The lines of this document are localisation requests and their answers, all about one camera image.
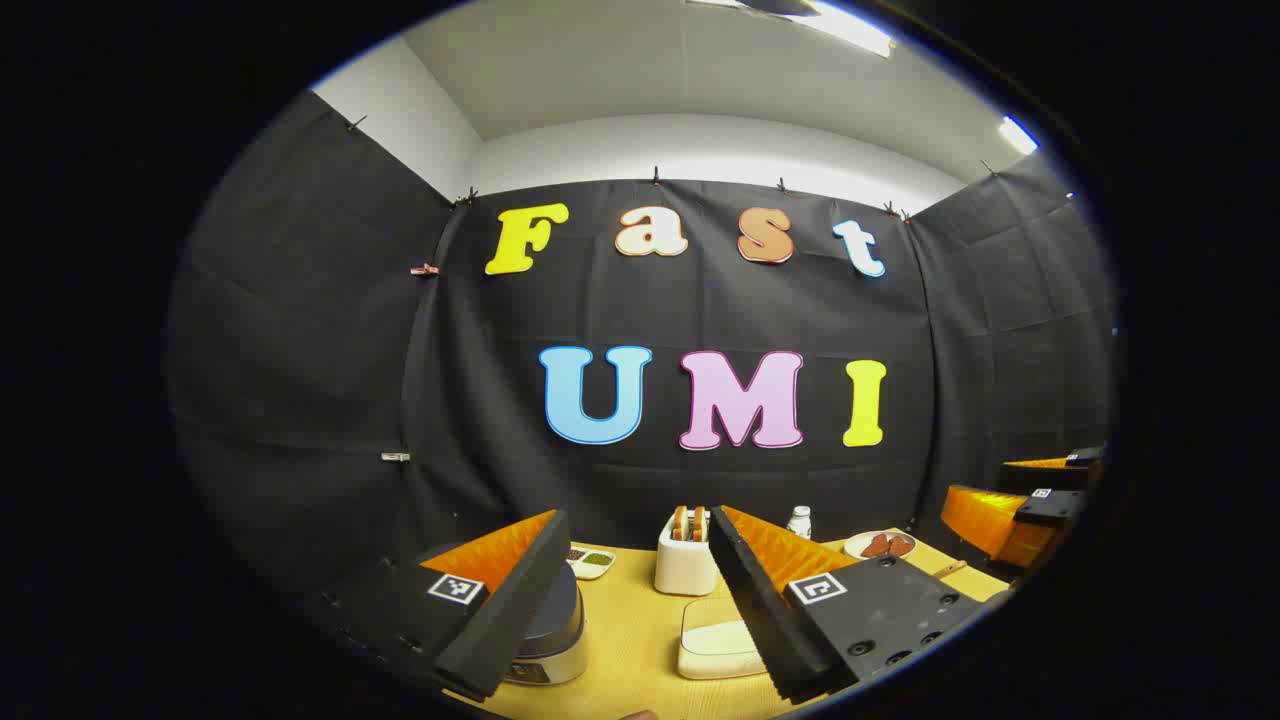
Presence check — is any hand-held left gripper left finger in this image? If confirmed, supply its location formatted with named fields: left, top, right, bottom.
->
left=320, top=508, right=573, bottom=701

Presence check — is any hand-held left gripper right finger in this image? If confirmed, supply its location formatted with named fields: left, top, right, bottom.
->
left=706, top=504, right=991, bottom=706

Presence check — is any grey rice cooker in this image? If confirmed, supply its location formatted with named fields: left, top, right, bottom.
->
left=418, top=540, right=591, bottom=687

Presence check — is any clear plastic rice container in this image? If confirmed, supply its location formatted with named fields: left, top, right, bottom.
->
left=678, top=598, right=771, bottom=681

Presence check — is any white toaster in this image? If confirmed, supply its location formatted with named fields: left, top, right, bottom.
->
left=654, top=508, right=721, bottom=597

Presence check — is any white round plate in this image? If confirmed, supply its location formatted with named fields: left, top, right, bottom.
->
left=843, top=530, right=917, bottom=561

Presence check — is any black backdrop cloth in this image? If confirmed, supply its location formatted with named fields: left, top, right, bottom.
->
left=165, top=90, right=1116, bottom=601

